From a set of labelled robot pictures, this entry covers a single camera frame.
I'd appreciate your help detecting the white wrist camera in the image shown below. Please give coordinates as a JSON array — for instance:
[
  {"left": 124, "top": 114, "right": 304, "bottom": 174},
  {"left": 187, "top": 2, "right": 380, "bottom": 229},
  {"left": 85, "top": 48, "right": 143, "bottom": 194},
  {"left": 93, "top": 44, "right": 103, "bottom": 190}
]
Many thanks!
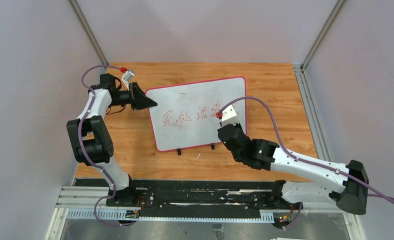
[
  {"left": 220, "top": 105, "right": 240, "bottom": 127},
  {"left": 121, "top": 69, "right": 135, "bottom": 91}
]

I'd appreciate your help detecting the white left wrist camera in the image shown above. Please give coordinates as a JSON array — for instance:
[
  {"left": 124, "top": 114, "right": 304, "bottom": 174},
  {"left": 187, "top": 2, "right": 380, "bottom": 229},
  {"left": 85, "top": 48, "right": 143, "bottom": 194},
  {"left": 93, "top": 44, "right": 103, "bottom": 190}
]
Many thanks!
[{"left": 121, "top": 69, "right": 135, "bottom": 91}]

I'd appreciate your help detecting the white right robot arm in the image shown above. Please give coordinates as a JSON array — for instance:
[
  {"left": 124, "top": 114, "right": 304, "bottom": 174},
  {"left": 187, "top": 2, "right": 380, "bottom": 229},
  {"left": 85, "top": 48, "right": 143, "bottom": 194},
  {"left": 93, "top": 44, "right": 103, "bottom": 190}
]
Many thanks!
[{"left": 218, "top": 124, "right": 369, "bottom": 215}]

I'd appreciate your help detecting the white slotted cable duct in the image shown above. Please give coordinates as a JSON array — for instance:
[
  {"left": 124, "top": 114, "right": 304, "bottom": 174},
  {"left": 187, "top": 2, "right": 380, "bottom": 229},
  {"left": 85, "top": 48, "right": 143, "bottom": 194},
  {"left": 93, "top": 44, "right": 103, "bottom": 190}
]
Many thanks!
[{"left": 66, "top": 208, "right": 275, "bottom": 224}]

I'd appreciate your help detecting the aluminium frame rail right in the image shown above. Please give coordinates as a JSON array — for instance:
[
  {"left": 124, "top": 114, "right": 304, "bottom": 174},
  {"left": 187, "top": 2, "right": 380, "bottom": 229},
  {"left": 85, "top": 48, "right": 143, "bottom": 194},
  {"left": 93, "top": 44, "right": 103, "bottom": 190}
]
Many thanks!
[{"left": 293, "top": 64, "right": 332, "bottom": 162}]

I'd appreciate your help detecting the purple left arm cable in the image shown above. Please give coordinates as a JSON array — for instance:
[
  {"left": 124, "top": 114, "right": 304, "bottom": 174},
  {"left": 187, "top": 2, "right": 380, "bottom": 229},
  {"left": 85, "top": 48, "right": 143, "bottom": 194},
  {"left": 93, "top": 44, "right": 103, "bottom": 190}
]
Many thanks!
[{"left": 77, "top": 65, "right": 138, "bottom": 228}]

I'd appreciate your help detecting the aluminium frame post right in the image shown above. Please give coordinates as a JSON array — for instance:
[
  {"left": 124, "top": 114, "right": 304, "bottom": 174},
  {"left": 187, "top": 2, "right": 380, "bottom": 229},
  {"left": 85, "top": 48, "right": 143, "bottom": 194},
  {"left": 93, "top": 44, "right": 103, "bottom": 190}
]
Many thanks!
[{"left": 301, "top": 0, "right": 347, "bottom": 72}]

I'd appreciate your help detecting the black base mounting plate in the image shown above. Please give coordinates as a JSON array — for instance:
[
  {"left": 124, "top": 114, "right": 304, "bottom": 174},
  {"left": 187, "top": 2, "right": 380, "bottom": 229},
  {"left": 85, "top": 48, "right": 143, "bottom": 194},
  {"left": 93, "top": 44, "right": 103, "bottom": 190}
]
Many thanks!
[{"left": 74, "top": 178, "right": 312, "bottom": 220}]

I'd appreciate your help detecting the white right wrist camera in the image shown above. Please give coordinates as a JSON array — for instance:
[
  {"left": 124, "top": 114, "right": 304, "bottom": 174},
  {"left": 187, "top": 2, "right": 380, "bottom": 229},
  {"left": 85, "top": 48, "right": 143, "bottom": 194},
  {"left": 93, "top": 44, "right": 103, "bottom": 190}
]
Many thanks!
[{"left": 220, "top": 105, "right": 240, "bottom": 127}]

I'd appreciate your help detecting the pink-framed whiteboard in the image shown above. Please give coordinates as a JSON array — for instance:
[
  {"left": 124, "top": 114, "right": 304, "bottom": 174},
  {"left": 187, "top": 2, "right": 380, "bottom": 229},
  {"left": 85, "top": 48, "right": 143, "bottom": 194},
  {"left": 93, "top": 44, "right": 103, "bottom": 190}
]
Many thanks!
[{"left": 145, "top": 76, "right": 246, "bottom": 152}]

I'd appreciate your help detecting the aluminium frame post left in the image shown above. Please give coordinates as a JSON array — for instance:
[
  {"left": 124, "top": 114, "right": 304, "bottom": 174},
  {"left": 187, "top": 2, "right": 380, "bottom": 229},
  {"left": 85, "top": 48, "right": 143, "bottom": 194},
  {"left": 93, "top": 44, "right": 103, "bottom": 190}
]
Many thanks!
[{"left": 67, "top": 0, "right": 109, "bottom": 65}]

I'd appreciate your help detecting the aluminium frame post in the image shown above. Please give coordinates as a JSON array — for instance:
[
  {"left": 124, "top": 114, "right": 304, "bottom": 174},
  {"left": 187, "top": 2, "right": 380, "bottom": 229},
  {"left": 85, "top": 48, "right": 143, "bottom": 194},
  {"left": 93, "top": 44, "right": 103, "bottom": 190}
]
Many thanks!
[
  {"left": 301, "top": 0, "right": 347, "bottom": 72},
  {"left": 67, "top": 0, "right": 109, "bottom": 65}
]

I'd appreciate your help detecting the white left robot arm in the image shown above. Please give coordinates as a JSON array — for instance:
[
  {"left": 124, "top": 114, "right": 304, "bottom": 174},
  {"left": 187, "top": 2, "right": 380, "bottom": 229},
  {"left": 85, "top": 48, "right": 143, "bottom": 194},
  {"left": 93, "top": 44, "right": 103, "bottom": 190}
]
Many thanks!
[{"left": 66, "top": 70, "right": 158, "bottom": 207}]

